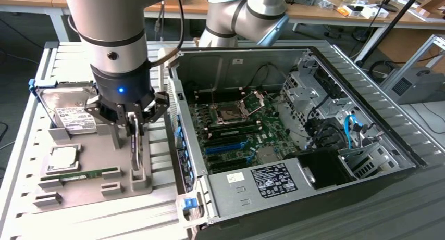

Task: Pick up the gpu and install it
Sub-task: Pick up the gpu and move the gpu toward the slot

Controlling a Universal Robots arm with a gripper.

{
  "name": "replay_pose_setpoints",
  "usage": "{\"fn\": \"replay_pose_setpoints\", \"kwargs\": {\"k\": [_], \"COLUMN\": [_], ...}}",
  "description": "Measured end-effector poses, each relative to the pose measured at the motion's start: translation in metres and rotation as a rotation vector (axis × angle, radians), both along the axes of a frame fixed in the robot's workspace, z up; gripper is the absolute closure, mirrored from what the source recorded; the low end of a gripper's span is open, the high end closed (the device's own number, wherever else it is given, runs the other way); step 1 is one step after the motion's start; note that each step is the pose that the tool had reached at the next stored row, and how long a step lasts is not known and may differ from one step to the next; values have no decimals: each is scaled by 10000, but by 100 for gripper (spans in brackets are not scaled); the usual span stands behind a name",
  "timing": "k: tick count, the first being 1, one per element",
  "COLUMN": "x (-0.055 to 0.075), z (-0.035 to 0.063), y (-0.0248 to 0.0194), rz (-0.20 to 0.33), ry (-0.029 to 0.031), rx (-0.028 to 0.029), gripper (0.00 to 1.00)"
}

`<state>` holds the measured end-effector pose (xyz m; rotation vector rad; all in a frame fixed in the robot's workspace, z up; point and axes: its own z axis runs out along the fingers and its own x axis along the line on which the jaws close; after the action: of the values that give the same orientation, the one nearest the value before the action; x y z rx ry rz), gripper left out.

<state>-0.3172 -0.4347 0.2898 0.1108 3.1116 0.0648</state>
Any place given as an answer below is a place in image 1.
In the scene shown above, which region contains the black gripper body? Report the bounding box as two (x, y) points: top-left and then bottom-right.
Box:
(91, 62), (156, 124)

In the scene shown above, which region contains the graphics card with metal bracket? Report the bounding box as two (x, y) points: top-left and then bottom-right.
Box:
(127, 111), (146, 172)

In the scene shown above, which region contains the silver hard disk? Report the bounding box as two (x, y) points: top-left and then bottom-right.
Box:
(39, 86), (102, 135)

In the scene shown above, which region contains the blue card retention clip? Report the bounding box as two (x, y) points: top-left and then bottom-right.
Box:
(174, 125), (185, 148)

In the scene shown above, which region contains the grey parts rack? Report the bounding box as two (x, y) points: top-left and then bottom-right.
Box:
(31, 119), (155, 214)

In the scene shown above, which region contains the blue disk caddy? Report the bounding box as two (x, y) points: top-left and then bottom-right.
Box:
(28, 78), (99, 103)

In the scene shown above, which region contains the open PC case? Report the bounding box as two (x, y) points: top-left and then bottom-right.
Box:
(156, 46), (429, 240)

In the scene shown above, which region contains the CPU socket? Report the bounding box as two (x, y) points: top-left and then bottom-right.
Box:
(209, 102), (251, 125)

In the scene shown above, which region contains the silver CPU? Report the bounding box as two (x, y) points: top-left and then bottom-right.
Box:
(48, 147), (79, 171)

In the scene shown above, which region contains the black expansion slot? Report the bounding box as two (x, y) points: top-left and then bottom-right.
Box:
(203, 137), (242, 147)

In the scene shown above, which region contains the installed black RAM stick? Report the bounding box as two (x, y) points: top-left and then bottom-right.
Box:
(211, 127), (261, 138)

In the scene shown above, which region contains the blue expansion slot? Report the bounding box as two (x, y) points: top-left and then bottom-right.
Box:
(203, 142), (245, 154)

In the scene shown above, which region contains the green RAM stick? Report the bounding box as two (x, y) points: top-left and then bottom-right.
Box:
(40, 167), (118, 182)

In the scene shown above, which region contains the metal socket cover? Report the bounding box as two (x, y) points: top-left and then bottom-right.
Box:
(239, 90), (269, 115)

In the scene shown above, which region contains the green motherboard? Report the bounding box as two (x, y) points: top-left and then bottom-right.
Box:
(187, 90), (303, 173)

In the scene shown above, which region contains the grey chipset heatsink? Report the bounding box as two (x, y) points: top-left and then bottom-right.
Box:
(257, 147), (283, 162)

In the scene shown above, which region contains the metal drive cage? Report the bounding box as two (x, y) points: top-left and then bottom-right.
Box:
(279, 55), (352, 121)

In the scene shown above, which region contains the grey power supply unit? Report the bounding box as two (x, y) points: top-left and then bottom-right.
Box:
(207, 156), (315, 218)

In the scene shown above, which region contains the black ribbed plastic holder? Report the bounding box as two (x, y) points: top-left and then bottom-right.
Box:
(305, 119), (349, 149)

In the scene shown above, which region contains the metal disk bay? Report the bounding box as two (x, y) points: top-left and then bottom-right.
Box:
(338, 142), (398, 179)

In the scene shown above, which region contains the orange and white box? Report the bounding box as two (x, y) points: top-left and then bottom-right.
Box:
(337, 4), (365, 17)

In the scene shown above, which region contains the white small box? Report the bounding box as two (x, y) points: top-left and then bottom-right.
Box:
(360, 7), (389, 19)

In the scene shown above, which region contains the black tripod pole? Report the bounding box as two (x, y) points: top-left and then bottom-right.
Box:
(354, 0), (429, 68)

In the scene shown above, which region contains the grey computer tower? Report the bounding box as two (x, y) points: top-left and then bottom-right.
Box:
(381, 67), (445, 105)

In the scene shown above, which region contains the black monitor stand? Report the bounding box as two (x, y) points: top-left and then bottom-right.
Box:
(373, 0), (400, 12)

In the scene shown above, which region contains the cluttered wooden desk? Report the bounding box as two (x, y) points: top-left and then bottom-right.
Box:
(287, 0), (445, 66)

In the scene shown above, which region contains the hanging cable with metal plug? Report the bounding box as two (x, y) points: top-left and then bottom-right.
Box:
(154, 0), (167, 41)

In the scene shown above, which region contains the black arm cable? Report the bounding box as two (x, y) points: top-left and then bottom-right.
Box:
(148, 0), (186, 68)

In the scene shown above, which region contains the black wire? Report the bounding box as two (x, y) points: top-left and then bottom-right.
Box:
(249, 62), (290, 93)

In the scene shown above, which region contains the blue wire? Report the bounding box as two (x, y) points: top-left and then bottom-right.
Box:
(342, 114), (365, 149)

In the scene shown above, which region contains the aluminium profile frame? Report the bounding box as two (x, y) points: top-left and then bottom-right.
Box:
(382, 33), (445, 95)

